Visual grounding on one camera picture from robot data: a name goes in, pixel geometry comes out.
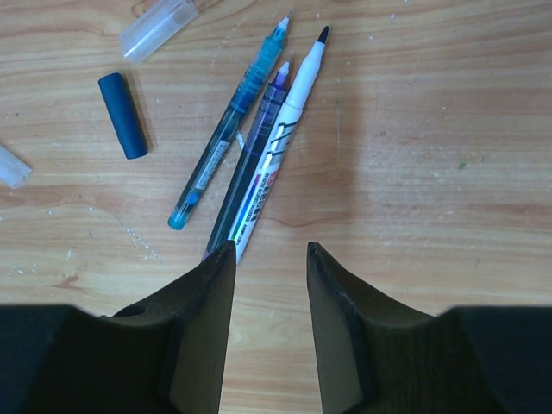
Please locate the white blue marker pen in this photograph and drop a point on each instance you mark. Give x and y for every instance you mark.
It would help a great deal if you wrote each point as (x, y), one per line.
(257, 183)

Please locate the clear plastic pen cap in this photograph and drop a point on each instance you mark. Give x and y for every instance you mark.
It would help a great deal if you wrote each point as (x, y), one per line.
(13, 172)

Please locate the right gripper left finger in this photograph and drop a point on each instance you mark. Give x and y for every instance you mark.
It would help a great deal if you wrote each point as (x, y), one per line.
(163, 354)

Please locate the dark blue pen cap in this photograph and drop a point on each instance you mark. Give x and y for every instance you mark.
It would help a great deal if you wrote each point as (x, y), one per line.
(121, 109)

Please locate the purple marker pen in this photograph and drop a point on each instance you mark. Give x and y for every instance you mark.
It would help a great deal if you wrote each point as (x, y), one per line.
(262, 124)

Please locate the clear cap near pens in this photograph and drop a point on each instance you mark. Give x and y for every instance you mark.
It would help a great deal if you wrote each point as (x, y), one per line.
(154, 28)

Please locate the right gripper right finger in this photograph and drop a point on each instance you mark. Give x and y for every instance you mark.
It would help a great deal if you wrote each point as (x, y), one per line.
(377, 355)

